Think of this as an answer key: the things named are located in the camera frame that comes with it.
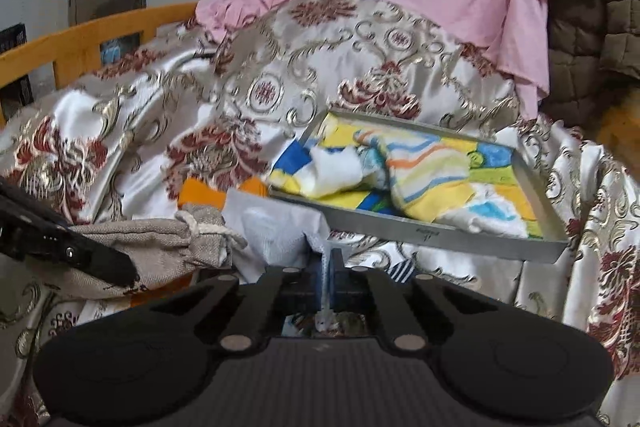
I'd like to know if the navy white striped sock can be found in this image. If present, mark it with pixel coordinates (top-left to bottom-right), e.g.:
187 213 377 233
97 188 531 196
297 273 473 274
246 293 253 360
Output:
386 259 416 284

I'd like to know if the grey cloth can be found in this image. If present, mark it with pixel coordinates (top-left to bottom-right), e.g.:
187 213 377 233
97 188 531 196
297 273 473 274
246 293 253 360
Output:
222 190 331 284

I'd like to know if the orange cloth strip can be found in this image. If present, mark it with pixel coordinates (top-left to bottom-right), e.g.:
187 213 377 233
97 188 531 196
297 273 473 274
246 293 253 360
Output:
177 176 268 210

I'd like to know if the silver tray with painted bottom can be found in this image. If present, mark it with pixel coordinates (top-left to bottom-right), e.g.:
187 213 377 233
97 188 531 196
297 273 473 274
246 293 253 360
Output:
269 109 568 263

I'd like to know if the yellow striped towel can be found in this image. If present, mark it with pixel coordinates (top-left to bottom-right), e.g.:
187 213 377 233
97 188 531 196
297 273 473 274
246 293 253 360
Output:
354 129 475 222

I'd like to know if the white blue fluffy cloth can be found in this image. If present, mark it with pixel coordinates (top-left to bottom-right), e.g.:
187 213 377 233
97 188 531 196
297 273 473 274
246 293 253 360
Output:
268 141 390 199

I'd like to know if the floral satin sofa cover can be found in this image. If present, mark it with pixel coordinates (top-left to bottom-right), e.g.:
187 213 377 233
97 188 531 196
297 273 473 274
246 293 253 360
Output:
1 0 639 426

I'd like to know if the wooden sofa armrest left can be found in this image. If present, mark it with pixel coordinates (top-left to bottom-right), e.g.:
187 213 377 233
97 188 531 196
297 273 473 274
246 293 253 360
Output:
0 1 196 90

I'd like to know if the brown quilted jacket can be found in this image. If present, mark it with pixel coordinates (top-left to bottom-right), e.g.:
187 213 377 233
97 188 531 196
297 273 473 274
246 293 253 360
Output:
540 0 639 127

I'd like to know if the beige drawstring pouch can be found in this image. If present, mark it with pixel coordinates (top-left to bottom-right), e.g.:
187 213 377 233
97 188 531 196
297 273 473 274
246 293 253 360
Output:
26 204 247 300

